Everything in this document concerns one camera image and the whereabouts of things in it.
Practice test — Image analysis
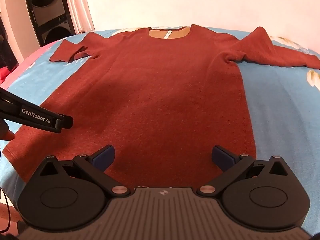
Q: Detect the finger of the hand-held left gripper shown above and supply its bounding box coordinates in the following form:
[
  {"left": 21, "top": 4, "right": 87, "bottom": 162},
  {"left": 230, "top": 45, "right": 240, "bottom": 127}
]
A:
[{"left": 61, "top": 115, "right": 74, "bottom": 129}]

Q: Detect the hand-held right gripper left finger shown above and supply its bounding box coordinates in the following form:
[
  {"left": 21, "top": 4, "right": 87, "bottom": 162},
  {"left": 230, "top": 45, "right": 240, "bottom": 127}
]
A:
[{"left": 39, "top": 145, "right": 131, "bottom": 198}]

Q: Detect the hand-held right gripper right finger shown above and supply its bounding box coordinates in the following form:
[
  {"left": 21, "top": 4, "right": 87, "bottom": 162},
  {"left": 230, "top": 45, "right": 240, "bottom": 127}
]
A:
[{"left": 197, "top": 145, "right": 289, "bottom": 198}]

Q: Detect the rust red knit sweater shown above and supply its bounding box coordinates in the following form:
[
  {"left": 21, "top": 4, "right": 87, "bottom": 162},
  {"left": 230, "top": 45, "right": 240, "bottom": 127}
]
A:
[{"left": 5, "top": 24, "right": 320, "bottom": 188}]

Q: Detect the person's left hand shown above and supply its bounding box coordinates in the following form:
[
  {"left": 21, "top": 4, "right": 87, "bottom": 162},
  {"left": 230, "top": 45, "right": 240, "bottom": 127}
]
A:
[{"left": 0, "top": 129, "right": 15, "bottom": 141}]

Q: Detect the red cloth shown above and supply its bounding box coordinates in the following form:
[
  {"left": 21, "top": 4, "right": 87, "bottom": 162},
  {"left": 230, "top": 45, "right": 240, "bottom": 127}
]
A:
[{"left": 0, "top": 66, "right": 13, "bottom": 82}]

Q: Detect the blue floral bed sheet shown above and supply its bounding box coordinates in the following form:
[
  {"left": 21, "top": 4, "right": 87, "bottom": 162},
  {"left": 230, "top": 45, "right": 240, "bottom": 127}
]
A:
[{"left": 0, "top": 26, "right": 320, "bottom": 238}]

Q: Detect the pink floral curtain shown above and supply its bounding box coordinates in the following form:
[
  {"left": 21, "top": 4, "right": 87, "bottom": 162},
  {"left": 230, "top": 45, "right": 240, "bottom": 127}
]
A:
[{"left": 62, "top": 0, "right": 96, "bottom": 34}]

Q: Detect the thin dark cable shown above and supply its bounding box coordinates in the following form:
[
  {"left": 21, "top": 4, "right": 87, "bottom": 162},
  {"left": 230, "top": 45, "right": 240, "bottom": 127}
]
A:
[{"left": 0, "top": 187, "right": 11, "bottom": 233}]

